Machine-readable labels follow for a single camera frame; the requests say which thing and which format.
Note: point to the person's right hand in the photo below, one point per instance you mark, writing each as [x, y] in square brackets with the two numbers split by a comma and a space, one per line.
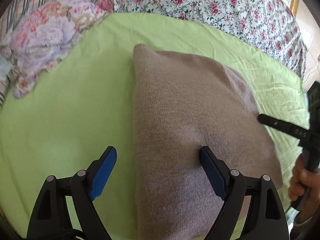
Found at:
[300, 178]

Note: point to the beige knit sweater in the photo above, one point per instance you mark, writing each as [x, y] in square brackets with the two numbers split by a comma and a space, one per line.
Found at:
[181, 103]

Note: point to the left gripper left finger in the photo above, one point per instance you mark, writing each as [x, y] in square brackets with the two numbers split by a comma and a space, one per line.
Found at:
[64, 207]

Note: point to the green bed sheet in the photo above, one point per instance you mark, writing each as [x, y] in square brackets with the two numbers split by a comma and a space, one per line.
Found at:
[84, 104]

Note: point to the floral rose quilt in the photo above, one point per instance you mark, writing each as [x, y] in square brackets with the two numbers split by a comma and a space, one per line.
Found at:
[268, 25]

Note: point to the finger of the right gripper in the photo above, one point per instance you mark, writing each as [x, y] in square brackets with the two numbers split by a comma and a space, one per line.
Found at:
[284, 126]

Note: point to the pink purple floral pillow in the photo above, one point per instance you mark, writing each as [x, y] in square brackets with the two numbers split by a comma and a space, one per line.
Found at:
[43, 38]

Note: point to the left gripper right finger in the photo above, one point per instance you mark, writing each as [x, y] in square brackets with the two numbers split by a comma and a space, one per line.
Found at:
[265, 218]

